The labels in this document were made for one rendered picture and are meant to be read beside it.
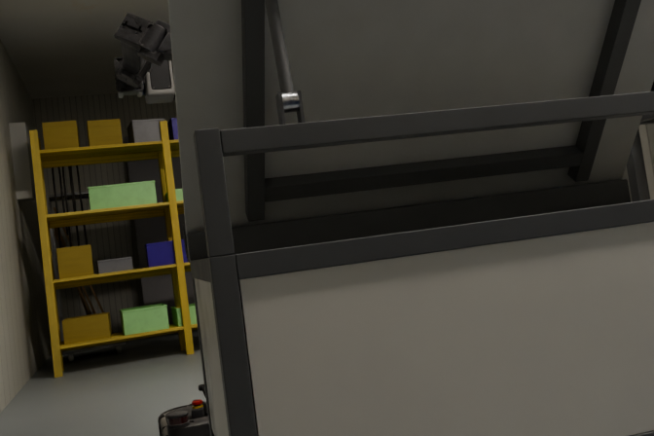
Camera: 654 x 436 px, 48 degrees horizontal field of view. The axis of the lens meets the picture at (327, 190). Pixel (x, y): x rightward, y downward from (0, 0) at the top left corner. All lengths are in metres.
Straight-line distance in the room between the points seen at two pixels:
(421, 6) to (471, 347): 0.74
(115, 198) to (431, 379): 5.60
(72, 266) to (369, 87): 5.21
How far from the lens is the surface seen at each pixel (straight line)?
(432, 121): 1.26
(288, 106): 1.20
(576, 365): 1.36
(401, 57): 1.65
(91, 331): 6.66
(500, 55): 1.76
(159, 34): 2.08
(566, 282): 1.35
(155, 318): 6.65
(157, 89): 2.60
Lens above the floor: 0.80
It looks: 4 degrees up
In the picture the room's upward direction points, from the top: 8 degrees counter-clockwise
